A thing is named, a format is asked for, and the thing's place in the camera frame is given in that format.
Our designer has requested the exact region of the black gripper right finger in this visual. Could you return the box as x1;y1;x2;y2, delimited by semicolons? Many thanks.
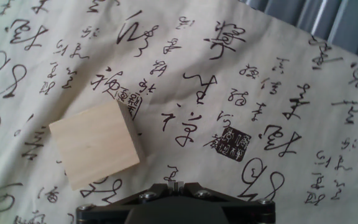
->
175;182;276;224

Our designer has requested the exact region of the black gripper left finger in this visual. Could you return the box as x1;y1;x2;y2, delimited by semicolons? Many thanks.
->
76;182;177;224

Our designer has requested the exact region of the light wooden cube block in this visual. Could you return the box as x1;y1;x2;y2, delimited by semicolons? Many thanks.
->
48;99;146;192

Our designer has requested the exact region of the beige calligraphy print tablecloth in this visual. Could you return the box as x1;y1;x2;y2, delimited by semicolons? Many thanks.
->
0;0;358;224

